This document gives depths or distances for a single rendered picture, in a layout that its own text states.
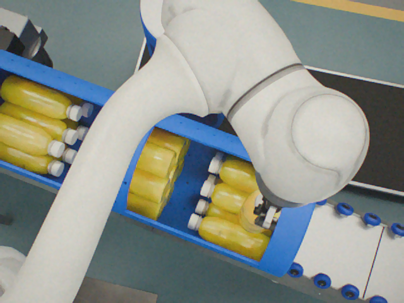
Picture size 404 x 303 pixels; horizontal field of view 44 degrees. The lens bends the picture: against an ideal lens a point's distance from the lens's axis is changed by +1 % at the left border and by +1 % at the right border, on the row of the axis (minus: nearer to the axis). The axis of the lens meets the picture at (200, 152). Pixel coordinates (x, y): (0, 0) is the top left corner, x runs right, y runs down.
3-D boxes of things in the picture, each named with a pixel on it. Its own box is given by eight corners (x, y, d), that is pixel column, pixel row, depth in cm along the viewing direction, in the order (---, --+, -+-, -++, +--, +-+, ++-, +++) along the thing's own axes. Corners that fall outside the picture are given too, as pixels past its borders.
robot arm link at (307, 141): (360, 178, 59) (295, 90, 61) (415, 142, 44) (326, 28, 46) (284, 226, 57) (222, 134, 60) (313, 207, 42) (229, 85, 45)
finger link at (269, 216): (290, 189, 68) (279, 223, 66) (282, 201, 73) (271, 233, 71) (273, 182, 69) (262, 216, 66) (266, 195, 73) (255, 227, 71)
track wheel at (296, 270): (305, 271, 128) (306, 265, 129) (288, 264, 128) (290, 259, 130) (299, 281, 131) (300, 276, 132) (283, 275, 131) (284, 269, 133)
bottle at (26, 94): (5, 72, 125) (72, 97, 124) (19, 77, 132) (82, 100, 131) (-4, 98, 126) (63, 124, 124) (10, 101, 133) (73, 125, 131)
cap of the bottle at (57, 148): (50, 158, 124) (56, 160, 124) (49, 147, 121) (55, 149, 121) (58, 148, 127) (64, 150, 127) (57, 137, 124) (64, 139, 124)
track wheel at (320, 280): (333, 282, 127) (334, 276, 129) (316, 275, 128) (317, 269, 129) (327, 292, 130) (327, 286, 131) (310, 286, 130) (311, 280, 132)
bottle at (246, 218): (232, 209, 106) (239, 194, 88) (261, 195, 107) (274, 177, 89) (247, 239, 105) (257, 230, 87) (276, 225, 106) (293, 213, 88)
